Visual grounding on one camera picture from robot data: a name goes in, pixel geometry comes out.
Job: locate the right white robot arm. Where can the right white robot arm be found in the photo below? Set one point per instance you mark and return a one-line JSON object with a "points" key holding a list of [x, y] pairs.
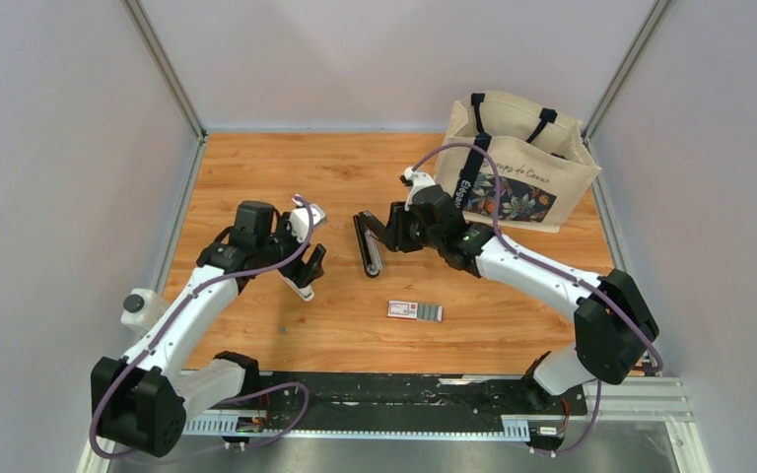
{"points": [[613, 325]]}

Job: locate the red staple box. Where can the red staple box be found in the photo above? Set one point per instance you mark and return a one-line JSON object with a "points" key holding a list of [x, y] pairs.
{"points": [[415, 311]]}

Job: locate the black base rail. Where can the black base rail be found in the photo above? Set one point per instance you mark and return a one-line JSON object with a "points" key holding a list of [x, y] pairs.
{"points": [[407, 405]]}

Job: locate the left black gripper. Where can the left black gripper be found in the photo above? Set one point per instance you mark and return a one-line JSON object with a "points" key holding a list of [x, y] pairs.
{"points": [[302, 274]]}

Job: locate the white stapler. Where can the white stapler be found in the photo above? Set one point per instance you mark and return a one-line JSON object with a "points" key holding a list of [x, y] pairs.
{"points": [[306, 293]]}

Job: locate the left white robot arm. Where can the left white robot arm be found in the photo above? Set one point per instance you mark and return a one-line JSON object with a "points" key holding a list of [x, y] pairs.
{"points": [[142, 400]]}

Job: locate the black stapler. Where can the black stapler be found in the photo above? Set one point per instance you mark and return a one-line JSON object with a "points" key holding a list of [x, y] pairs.
{"points": [[367, 243]]}

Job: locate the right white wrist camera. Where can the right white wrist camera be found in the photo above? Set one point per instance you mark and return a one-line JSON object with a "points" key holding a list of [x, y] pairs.
{"points": [[415, 181]]}

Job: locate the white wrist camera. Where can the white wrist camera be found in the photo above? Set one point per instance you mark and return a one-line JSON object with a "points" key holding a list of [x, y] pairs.
{"points": [[415, 181], [305, 218]]}

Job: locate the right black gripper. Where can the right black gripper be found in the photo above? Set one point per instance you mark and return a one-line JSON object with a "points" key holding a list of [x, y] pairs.
{"points": [[395, 234]]}

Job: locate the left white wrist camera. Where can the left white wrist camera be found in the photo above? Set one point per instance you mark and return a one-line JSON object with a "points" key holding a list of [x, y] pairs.
{"points": [[305, 218]]}

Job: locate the beige floral tote bag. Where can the beige floral tote bag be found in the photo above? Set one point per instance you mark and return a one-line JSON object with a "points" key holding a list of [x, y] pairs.
{"points": [[514, 160]]}

